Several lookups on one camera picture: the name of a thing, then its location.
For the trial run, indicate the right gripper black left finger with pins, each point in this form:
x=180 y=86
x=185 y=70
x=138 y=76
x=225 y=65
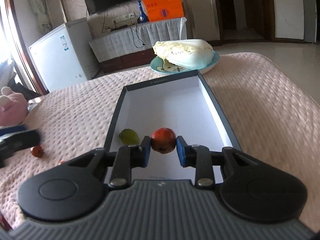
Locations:
x=77 y=187

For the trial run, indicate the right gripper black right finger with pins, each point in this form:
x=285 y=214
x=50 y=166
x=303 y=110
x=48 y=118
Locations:
x=248 y=187

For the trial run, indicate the red fruit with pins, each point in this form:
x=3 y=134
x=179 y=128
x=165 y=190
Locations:
x=37 y=151

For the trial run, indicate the green tomato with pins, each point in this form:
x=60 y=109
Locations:
x=129 y=137

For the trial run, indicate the red tomato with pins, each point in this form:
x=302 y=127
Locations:
x=163 y=140

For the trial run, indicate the pink plush toy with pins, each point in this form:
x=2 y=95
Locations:
x=14 y=107

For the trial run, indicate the pink textured bed cover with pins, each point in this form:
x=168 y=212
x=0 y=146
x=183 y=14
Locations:
x=272 y=118

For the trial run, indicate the white chest freezer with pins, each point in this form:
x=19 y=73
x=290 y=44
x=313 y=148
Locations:
x=63 y=57

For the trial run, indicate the grey cardboard box lid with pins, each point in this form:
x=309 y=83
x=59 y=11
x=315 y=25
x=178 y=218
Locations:
x=182 y=102

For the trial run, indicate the napa cabbage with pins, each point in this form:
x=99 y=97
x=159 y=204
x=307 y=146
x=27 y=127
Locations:
x=190 y=53

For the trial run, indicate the light blue plate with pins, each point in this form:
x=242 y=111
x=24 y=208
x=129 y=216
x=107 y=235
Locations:
x=166 y=68

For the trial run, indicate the cabinet with white cloth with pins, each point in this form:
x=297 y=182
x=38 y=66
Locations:
x=133 y=46

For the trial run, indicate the tied beige curtain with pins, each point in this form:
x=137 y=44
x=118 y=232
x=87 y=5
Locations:
x=40 y=10

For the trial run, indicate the white power strip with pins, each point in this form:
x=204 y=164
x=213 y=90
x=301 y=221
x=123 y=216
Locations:
x=128 y=17

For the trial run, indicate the blue glass bottle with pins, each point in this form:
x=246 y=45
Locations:
x=143 y=18

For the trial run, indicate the orange paper bag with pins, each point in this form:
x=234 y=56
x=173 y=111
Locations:
x=159 y=10

